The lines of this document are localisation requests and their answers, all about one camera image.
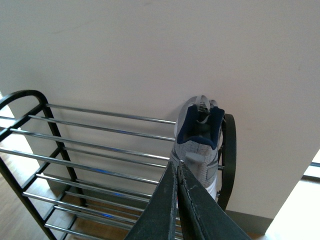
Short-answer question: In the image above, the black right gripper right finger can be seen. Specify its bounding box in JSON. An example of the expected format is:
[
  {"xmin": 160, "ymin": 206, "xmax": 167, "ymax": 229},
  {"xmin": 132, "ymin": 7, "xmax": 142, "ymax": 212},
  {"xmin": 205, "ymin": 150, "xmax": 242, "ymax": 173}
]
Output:
[{"xmin": 177, "ymin": 162, "xmax": 250, "ymax": 240}]

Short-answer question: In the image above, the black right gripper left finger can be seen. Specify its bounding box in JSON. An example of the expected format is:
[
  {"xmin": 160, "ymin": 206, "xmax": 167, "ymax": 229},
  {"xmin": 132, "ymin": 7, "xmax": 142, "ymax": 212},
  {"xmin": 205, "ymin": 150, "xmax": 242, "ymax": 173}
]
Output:
[{"xmin": 125, "ymin": 161, "xmax": 178, "ymax": 240}]

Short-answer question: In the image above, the grey knit sneaker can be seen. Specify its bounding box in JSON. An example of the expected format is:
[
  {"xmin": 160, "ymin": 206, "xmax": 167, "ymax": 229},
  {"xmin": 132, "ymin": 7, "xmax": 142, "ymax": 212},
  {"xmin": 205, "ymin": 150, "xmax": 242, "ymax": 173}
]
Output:
[{"xmin": 170, "ymin": 95, "xmax": 225, "ymax": 200}]

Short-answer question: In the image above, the black metal shoe rack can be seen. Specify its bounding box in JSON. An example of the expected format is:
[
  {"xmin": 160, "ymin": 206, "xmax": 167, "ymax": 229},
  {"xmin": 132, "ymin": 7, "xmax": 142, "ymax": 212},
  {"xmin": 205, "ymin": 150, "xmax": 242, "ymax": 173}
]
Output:
[{"xmin": 0, "ymin": 90, "xmax": 237, "ymax": 240}]

